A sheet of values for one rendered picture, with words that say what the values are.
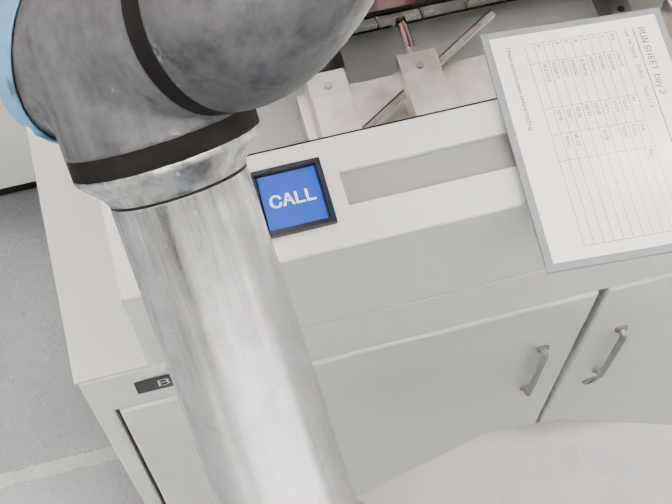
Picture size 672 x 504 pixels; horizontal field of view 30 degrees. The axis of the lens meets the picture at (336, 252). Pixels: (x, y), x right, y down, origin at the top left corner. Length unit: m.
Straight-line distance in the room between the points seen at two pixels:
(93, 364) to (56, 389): 0.89
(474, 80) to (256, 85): 0.47
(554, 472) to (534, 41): 0.34
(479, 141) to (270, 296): 0.29
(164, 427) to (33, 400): 0.76
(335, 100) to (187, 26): 0.43
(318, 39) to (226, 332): 0.19
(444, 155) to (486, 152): 0.03
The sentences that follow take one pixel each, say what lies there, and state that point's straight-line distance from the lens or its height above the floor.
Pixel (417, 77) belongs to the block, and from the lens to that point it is 1.06.
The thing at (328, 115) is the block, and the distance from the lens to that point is 1.04.
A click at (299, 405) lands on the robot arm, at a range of 0.76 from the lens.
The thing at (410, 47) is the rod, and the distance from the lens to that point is 1.09.
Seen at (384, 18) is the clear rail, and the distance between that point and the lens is 1.10.
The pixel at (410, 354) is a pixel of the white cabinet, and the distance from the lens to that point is 1.18.
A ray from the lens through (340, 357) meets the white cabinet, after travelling 1.14.
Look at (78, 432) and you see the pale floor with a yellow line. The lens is 1.91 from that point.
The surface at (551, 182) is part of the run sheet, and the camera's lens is 0.95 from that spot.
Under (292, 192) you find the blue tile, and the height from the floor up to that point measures 0.96.
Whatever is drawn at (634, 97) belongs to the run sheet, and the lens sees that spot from 1.00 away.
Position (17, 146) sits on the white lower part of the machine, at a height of 0.19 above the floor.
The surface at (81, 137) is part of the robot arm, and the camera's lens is 0.71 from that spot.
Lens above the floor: 1.80
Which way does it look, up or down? 65 degrees down
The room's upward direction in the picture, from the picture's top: 1 degrees clockwise
